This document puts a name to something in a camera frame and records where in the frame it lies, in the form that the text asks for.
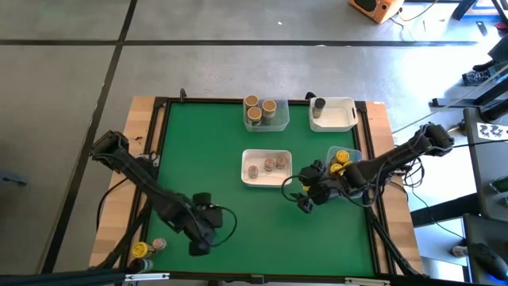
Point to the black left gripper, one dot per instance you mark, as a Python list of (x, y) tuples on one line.
[(202, 220)]

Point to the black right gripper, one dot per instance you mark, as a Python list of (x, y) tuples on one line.
[(323, 184)]

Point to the small glass spice jar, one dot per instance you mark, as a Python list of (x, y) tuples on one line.
[(269, 164), (281, 162), (252, 171), (159, 244)]

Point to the black cap spice grinder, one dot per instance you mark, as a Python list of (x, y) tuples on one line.
[(143, 264), (318, 107)]

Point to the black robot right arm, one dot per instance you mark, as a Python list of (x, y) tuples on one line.
[(393, 157)]

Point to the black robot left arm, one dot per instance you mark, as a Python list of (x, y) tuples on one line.
[(147, 186)]

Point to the small yellow tag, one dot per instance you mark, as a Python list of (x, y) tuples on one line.
[(305, 188)]

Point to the clear plastic bin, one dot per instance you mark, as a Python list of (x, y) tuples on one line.
[(278, 126), (331, 153)]

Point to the white plastic bin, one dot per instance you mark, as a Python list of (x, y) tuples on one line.
[(337, 119), (266, 180)]

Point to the black clamp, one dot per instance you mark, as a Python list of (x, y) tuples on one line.
[(182, 92), (310, 95)]

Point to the black metal floor bar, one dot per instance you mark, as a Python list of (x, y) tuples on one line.
[(444, 208)]

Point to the white power adapter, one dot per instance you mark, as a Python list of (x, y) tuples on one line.
[(459, 251)]

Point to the black desk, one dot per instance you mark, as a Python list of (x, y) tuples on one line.
[(482, 167)]

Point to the white printed paper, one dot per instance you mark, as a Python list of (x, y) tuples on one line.
[(492, 131)]

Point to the black computer mouse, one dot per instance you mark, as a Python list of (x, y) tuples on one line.
[(486, 258)]

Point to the orange wooden speaker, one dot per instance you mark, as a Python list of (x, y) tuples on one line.
[(377, 12)]

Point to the person's shoe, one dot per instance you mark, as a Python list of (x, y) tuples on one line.
[(474, 77), (482, 65)]

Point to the person's leg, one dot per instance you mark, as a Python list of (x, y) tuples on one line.
[(499, 51)]

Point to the silver metal bracket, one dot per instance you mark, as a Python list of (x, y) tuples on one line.
[(147, 276), (367, 281)]

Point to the black table frame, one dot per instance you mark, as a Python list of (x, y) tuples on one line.
[(230, 101)]

